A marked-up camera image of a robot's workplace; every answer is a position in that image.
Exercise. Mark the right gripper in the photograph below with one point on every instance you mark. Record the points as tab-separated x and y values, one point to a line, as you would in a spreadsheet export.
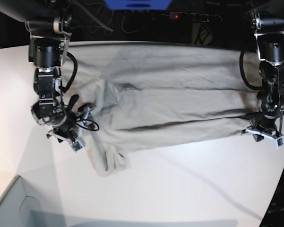
73	124

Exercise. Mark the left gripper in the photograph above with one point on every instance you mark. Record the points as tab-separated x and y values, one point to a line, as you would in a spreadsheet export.
265	126

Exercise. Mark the grey t-shirt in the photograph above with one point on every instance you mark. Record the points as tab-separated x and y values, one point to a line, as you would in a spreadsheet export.
152	96

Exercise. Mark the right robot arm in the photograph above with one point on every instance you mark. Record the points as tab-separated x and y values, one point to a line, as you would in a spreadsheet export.
48	23

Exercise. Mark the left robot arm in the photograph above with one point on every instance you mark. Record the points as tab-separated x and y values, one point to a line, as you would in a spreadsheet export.
267	21

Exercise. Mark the white box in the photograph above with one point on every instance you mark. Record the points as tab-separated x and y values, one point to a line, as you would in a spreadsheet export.
23	205

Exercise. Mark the blue bin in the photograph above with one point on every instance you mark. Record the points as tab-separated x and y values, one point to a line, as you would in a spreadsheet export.
138	4

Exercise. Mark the black power strip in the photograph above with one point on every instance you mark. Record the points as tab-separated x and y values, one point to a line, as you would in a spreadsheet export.
195	17

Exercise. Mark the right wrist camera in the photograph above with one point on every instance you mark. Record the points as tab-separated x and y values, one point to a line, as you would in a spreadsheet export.
78	144

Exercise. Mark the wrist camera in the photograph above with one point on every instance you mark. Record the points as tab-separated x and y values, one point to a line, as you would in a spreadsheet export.
278	142
78	144

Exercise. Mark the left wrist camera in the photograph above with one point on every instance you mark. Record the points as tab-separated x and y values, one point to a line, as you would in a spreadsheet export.
278	142

